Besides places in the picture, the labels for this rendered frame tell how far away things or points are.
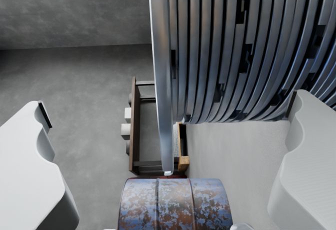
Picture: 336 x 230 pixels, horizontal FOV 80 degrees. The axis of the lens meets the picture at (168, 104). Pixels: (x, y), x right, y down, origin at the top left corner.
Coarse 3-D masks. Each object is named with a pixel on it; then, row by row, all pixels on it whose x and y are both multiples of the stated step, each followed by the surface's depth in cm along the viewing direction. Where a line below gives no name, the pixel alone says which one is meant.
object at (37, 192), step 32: (0, 128) 8; (32, 128) 8; (0, 160) 7; (32, 160) 7; (0, 192) 6; (32, 192) 6; (64, 192) 6; (0, 224) 5; (32, 224) 5; (64, 224) 6
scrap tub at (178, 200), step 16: (128, 192) 93; (144, 192) 93; (160, 192) 93; (176, 192) 93; (192, 192) 93; (208, 192) 93; (224, 192) 93; (128, 208) 87; (144, 208) 87; (160, 208) 87; (176, 208) 87; (192, 208) 87; (208, 208) 88; (224, 208) 88; (128, 224) 84; (144, 224) 84; (160, 224) 84; (176, 224) 84; (192, 224) 84; (208, 224) 84; (224, 224) 84
